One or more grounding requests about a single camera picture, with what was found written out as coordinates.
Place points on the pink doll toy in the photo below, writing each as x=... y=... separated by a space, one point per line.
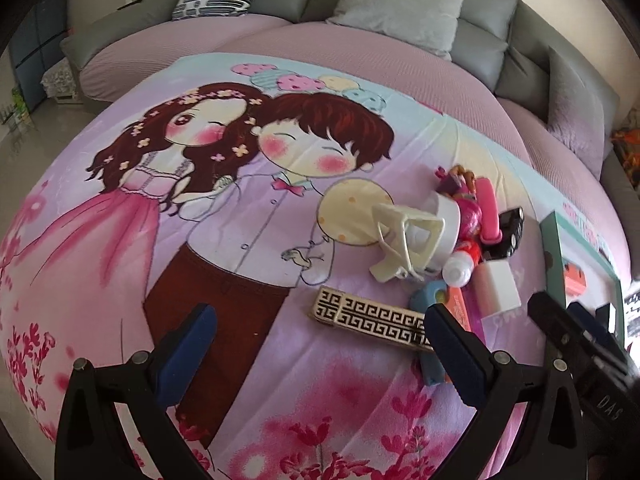
x=470 y=215

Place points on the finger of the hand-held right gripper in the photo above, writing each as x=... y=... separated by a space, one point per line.
x=592 y=322
x=565 y=322

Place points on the white rectangular block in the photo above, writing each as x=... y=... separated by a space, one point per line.
x=495 y=287

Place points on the floral covered stool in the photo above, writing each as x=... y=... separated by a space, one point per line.
x=60 y=82

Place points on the black white striped item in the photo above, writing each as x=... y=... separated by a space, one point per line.
x=632 y=310

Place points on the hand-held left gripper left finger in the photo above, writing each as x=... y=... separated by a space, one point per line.
x=192 y=340

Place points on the black toy car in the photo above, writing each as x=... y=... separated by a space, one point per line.
x=511 y=232

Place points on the pink sofa cover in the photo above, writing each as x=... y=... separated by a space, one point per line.
x=350 y=45

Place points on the black cream patterned box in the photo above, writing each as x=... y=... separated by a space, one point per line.
x=360 y=312

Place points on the grey purple pillow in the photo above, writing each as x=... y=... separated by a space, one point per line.
x=580 y=105

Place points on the printed cartoon blanket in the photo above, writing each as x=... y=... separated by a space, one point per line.
x=240 y=280

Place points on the light grey square pillow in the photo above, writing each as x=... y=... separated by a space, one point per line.
x=400 y=5

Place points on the blue grey refrigerator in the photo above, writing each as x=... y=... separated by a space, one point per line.
x=35 y=55

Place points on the white cup with cream lid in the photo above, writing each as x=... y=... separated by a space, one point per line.
x=440 y=225

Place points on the black remote control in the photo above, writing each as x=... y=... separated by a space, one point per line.
x=127 y=6

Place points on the grey sofa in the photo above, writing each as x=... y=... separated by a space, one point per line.
x=485 y=15

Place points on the green framed box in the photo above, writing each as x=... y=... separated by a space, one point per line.
x=550 y=245

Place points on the pink package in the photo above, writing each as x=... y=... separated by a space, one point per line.
x=462 y=310

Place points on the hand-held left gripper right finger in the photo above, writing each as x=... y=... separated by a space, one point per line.
x=457 y=355

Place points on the orange toy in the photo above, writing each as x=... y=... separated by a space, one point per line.
x=574 y=280

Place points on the pink comb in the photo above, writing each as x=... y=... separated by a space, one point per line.
x=487 y=205

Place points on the orange patterned cloth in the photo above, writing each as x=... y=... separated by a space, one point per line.
x=627 y=152

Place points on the green bottles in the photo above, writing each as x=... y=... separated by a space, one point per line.
x=20 y=107

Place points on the red white small bottle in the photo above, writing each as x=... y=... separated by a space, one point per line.
x=457 y=270

